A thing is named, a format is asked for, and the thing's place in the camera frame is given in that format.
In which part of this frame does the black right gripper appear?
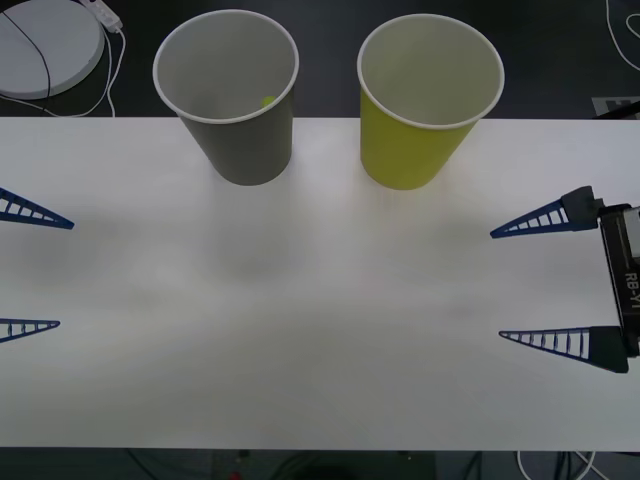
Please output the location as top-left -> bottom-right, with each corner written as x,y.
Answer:
489,185 -> 640,375

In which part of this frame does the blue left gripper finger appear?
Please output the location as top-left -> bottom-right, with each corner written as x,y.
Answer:
0,187 -> 76,231
0,319 -> 62,345

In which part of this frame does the white round disc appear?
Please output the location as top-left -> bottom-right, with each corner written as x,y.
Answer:
0,0 -> 107,100

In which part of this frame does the grey marker plate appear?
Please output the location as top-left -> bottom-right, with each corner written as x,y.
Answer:
591,94 -> 640,120

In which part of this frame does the white power strip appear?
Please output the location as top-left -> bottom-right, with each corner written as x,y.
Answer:
79,0 -> 124,33

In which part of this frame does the yellow-green plastic bin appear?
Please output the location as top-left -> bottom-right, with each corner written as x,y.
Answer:
356,13 -> 506,191

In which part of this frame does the grey plastic bin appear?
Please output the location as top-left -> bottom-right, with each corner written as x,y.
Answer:
152,8 -> 301,187

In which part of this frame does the thin black cable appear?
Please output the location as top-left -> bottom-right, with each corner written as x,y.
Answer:
0,7 -> 54,97

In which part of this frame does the white cable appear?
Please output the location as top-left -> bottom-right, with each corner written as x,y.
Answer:
515,449 -> 606,480
0,27 -> 127,119
605,0 -> 640,72

